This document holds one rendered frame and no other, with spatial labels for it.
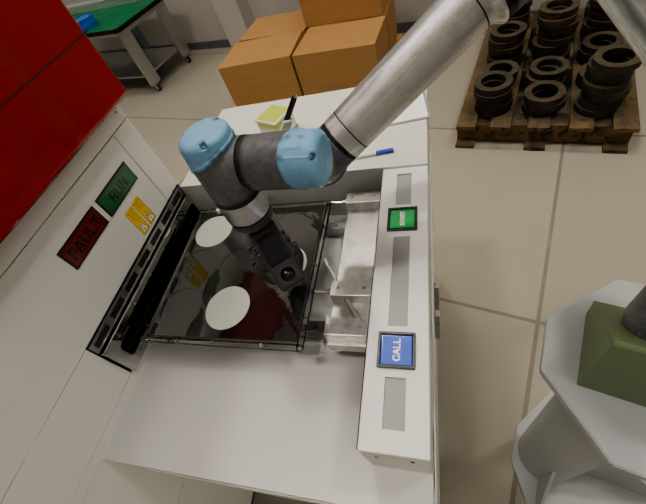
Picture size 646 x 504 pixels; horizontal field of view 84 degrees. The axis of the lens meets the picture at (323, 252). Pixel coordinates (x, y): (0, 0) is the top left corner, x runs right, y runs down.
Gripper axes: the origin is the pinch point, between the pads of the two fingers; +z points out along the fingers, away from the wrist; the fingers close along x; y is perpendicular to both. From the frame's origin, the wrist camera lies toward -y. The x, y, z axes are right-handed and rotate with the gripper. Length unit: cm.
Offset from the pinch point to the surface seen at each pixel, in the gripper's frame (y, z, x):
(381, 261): -8.4, -4.5, -16.0
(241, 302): 3.8, 1.4, 11.3
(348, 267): -0.2, 3.5, -11.7
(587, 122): 59, 77, -164
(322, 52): 193, 46, -84
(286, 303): -1.8, 1.6, 3.0
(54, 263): 14.4, -20.3, 34.4
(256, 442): -19.8, 9.5, 19.3
